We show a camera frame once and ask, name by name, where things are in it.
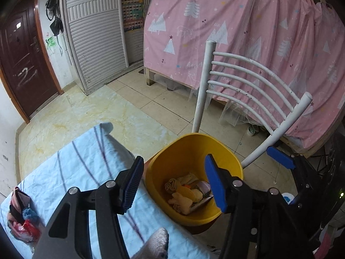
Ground yellow plastic trash bin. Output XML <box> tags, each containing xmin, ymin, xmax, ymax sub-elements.
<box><xmin>145</xmin><ymin>133</ymin><xmax>243</xmax><ymax>227</ymax></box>

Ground dark brown door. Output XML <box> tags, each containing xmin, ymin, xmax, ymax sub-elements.
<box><xmin>1</xmin><ymin>0</ymin><xmax>63</xmax><ymax>123</ymax></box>

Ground white metal chair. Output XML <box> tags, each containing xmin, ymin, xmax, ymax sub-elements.
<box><xmin>192</xmin><ymin>40</ymin><xmax>312</xmax><ymax>168</ymax></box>

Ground colourful wall chart poster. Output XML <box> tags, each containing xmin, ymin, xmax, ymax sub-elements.
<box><xmin>121</xmin><ymin>0</ymin><xmax>144</xmax><ymax>32</ymax></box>

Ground black bags hanging on wall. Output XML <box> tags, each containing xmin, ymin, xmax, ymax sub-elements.
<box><xmin>45</xmin><ymin>0</ymin><xmax>64</xmax><ymax>36</ymax></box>

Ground pink tree-print curtain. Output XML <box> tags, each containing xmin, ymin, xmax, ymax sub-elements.
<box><xmin>144</xmin><ymin>0</ymin><xmax>344</xmax><ymax>149</ymax></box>

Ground white slatted wardrobe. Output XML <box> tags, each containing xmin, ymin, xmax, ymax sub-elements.
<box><xmin>60</xmin><ymin>0</ymin><xmax>151</xmax><ymax>95</ymax></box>

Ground trash pile in bin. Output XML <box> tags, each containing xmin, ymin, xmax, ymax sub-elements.
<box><xmin>164</xmin><ymin>173</ymin><xmax>213</xmax><ymax>215</ymax></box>

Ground blue knit sock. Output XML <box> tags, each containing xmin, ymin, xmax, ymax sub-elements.
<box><xmin>22</xmin><ymin>207</ymin><xmax>40</xmax><ymax>224</ymax></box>

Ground light blue bed sheet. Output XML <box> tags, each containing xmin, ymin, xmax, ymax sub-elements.
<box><xmin>0</xmin><ymin>122</ymin><xmax>216</xmax><ymax>259</ymax></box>

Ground pink and black sock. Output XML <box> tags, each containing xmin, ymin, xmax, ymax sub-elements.
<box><xmin>7</xmin><ymin>186</ymin><xmax>31</xmax><ymax>224</ymax></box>

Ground red shiny snack wrapper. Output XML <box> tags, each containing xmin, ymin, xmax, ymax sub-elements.
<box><xmin>8</xmin><ymin>220</ymin><xmax>41</xmax><ymax>244</ymax></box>

